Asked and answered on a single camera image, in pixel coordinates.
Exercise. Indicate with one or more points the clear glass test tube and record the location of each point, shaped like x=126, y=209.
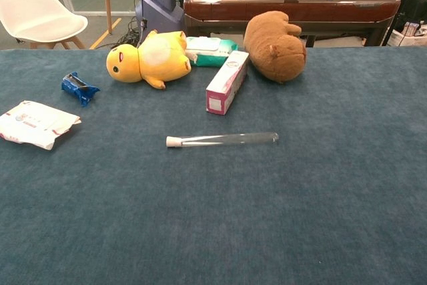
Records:
x=233, y=139

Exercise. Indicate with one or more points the small white rubber stopper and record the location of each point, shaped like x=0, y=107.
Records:
x=173, y=141

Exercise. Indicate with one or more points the purple grey robot base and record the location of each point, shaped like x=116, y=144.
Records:
x=160, y=4

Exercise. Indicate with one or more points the pink white carton box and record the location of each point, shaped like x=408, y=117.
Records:
x=227, y=81

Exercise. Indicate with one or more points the green white wet wipes pack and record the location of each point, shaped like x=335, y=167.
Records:
x=210, y=51

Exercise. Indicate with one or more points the yellow duck plush toy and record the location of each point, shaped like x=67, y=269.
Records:
x=160, y=58

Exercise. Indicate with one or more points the blue felt table cloth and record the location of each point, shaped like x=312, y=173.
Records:
x=213, y=215

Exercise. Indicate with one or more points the brown capybara plush toy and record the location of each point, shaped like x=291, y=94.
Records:
x=273, y=51

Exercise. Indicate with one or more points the blue cookie snack packet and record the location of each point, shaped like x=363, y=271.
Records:
x=78, y=89

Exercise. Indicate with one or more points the brown mahjong table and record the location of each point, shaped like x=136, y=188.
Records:
x=300, y=8

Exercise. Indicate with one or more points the white red crumpled snack bag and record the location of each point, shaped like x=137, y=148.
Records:
x=33, y=125

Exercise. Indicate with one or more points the black tripod leg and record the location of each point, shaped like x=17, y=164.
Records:
x=389, y=33

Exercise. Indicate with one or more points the white shell chair wooden legs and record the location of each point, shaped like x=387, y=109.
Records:
x=33, y=8

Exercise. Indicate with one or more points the white printed carton box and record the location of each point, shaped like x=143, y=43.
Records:
x=410, y=36

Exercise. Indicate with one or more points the black equipment case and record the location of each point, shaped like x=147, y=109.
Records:
x=415, y=8

